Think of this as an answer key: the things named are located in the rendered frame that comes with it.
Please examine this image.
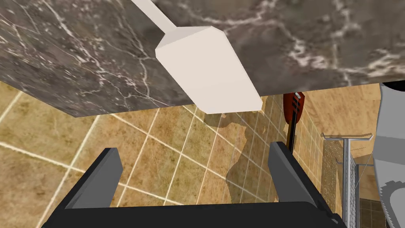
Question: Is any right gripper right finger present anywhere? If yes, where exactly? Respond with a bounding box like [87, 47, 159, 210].
[267, 141, 318, 203]

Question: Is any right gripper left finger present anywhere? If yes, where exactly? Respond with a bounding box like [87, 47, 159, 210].
[64, 147, 124, 209]

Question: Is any grey metal rack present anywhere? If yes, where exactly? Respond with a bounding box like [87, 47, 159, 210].
[320, 133, 375, 228]

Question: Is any red and black guitar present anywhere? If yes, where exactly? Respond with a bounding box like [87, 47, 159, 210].
[282, 91, 306, 153]

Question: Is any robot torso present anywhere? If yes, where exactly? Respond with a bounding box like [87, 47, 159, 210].
[373, 82, 405, 228]

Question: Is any marble table with white leg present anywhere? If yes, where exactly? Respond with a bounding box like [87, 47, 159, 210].
[0, 0, 405, 118]

